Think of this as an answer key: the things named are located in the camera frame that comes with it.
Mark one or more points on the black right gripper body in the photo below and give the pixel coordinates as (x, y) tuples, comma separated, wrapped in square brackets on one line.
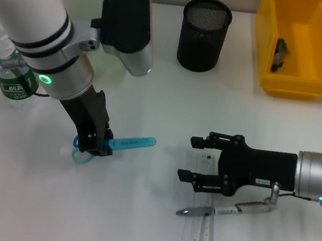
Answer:
[(261, 166)]

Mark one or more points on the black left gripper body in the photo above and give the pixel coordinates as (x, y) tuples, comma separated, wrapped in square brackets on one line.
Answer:
[(88, 111)]

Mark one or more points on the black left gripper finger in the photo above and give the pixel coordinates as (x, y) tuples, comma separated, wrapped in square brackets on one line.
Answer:
[(107, 143), (90, 142)]

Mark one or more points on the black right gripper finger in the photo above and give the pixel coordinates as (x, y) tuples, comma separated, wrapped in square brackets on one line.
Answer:
[(200, 182), (199, 143)]

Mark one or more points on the blue scissors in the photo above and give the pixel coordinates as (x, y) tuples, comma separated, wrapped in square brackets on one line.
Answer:
[(134, 142)]

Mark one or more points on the green plastic wrapper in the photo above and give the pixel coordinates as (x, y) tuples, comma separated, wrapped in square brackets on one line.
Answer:
[(280, 53)]

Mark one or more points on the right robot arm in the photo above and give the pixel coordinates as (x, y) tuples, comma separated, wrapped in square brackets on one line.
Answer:
[(311, 176)]

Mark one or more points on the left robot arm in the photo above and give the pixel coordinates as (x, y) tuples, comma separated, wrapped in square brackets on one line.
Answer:
[(30, 5)]

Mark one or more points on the silver white pen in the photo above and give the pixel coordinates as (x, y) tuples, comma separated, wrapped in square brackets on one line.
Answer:
[(196, 212)]

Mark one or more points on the transparent ruler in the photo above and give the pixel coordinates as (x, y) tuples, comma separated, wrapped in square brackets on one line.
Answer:
[(203, 236)]

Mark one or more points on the green glass fruit plate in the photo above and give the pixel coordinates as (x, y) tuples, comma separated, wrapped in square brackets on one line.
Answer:
[(75, 2)]

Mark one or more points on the black mesh cup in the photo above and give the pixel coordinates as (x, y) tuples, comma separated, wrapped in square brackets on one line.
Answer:
[(201, 48)]

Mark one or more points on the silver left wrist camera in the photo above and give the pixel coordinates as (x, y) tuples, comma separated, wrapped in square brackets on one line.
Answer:
[(127, 18)]

